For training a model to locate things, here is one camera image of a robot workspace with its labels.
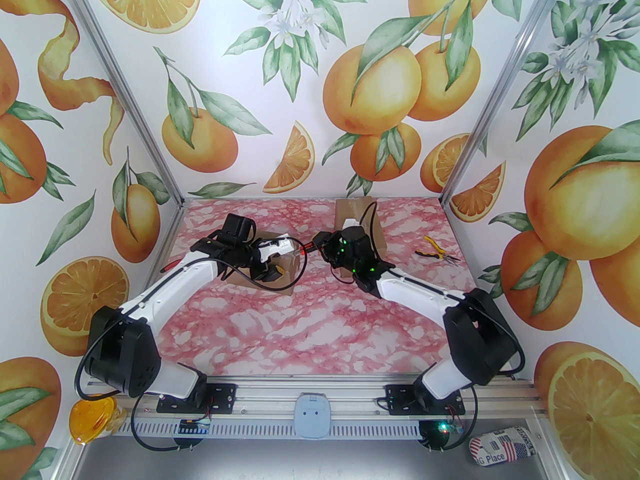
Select taped brown cardboard box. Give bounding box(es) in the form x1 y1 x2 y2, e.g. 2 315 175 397
334 198 388 271

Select black right base cable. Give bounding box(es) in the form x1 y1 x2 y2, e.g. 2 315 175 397
375 388 478 453

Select aluminium frame rail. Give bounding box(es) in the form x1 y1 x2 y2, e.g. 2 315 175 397
87 374 543 441

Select printed brown cardboard box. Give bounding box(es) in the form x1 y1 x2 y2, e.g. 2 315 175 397
220 230 308 294

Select black left base cable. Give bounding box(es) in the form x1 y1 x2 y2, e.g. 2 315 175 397
130 393 213 453

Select orange translucent dome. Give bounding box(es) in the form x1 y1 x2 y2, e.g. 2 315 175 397
70 397 126 444

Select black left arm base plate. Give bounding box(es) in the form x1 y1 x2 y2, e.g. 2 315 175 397
156 382 237 414

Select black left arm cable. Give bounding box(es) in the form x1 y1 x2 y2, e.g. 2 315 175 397
74 235 308 401

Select aluminium corner post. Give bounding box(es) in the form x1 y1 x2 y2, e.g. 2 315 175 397
60 0 187 214
439 0 576 206

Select black base cable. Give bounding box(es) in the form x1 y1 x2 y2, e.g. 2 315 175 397
375 388 478 453
130 393 213 453

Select flag print pouch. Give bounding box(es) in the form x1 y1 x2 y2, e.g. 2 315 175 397
469 427 538 469

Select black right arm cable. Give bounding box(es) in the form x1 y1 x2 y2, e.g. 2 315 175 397
330 200 524 370

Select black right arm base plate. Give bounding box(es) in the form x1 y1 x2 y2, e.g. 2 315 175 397
385 384 466 416

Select yellow handled pliers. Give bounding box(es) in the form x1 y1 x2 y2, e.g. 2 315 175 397
414 235 462 265

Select grey plastic mount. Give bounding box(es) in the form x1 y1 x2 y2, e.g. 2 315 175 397
294 392 331 440

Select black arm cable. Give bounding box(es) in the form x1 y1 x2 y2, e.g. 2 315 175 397
74 235 308 401
330 200 524 370

